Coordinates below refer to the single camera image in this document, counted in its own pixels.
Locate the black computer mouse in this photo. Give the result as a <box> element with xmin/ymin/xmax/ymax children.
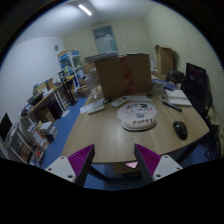
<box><xmin>173</xmin><ymin>121</ymin><xmax>188</xmax><ymax>140</ymax></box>

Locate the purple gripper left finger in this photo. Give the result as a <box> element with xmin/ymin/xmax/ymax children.
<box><xmin>44</xmin><ymin>143</ymin><xmax>96</xmax><ymax>187</ymax></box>

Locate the large brown cardboard box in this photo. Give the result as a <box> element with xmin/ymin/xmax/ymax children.
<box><xmin>95</xmin><ymin>54</ymin><xmax>152</xmax><ymax>99</ymax></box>

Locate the black pen-like remote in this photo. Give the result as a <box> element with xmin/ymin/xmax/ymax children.
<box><xmin>162</xmin><ymin>101</ymin><xmax>182</xmax><ymax>112</ymax></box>

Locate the white remote control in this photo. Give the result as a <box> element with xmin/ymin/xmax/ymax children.
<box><xmin>111</xmin><ymin>96</ymin><xmax>128</xmax><ymax>108</ymax></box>

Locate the wooden side desk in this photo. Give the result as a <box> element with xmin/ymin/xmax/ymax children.
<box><xmin>24</xmin><ymin>80</ymin><xmax>76</xmax><ymax>120</ymax></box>

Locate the white open notebook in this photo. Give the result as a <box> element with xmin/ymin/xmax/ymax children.
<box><xmin>165</xmin><ymin>90</ymin><xmax>191</xmax><ymax>106</ymax></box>

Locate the ceiling fluorescent light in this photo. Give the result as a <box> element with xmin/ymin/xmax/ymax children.
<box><xmin>78</xmin><ymin>4</ymin><xmax>92</xmax><ymax>16</ymax></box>

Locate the blue white display cabinet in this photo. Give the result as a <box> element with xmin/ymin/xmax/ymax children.
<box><xmin>58</xmin><ymin>50</ymin><xmax>84</xmax><ymax>79</ymax></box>

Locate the small black object on table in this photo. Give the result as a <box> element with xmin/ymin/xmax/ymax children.
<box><xmin>103</xmin><ymin>98</ymin><xmax>112</xmax><ymax>104</ymax></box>

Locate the tall cardboard box by wall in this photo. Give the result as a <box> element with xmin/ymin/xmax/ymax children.
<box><xmin>155</xmin><ymin>45</ymin><xmax>173</xmax><ymax>75</ymax></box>

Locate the black computer monitor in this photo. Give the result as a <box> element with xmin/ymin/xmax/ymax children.
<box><xmin>184</xmin><ymin>62</ymin><xmax>208</xmax><ymax>101</ymax></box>

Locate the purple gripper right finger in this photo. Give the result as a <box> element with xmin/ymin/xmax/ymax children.
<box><xmin>133</xmin><ymin>143</ymin><xmax>184</xmax><ymax>184</ymax></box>

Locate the white low bookshelf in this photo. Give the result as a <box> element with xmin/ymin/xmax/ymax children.
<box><xmin>6</xmin><ymin>121</ymin><xmax>57</xmax><ymax>167</ymax></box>

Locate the white paper sheet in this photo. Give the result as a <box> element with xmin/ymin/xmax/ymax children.
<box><xmin>80</xmin><ymin>98</ymin><xmax>104</xmax><ymax>114</ymax></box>

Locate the round puppy mouse pad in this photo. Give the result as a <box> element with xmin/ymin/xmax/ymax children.
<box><xmin>117</xmin><ymin>102</ymin><xmax>157</xmax><ymax>131</ymax></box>

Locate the black monitor at left edge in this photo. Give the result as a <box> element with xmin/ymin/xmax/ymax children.
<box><xmin>0</xmin><ymin>114</ymin><xmax>12</xmax><ymax>140</ymax></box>

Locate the frosted glass door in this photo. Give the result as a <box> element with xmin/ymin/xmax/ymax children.
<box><xmin>93</xmin><ymin>26</ymin><xmax>118</xmax><ymax>54</ymax></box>

